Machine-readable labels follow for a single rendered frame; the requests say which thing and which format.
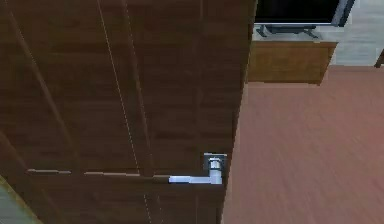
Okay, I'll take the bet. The dark brown wooden room door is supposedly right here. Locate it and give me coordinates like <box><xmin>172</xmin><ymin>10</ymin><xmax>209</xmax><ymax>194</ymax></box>
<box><xmin>0</xmin><ymin>0</ymin><xmax>259</xmax><ymax>224</ymax></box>

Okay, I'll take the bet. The brown wooden television cabinet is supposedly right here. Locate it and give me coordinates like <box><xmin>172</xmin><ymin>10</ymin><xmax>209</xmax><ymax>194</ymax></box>
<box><xmin>245</xmin><ymin>23</ymin><xmax>339</xmax><ymax>86</ymax></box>

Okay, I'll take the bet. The black television set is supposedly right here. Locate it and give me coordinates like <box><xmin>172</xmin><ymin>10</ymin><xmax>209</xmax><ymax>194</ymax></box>
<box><xmin>254</xmin><ymin>0</ymin><xmax>356</xmax><ymax>39</ymax></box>

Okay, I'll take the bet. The dark brown wooden furniture leg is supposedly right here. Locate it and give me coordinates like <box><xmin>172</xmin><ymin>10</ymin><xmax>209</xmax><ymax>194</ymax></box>
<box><xmin>373</xmin><ymin>48</ymin><xmax>384</xmax><ymax>69</ymax></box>

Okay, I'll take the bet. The silver lever door handle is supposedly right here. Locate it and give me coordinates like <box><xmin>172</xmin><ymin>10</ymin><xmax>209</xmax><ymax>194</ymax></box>
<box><xmin>168</xmin><ymin>152</ymin><xmax>229</xmax><ymax>185</ymax></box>

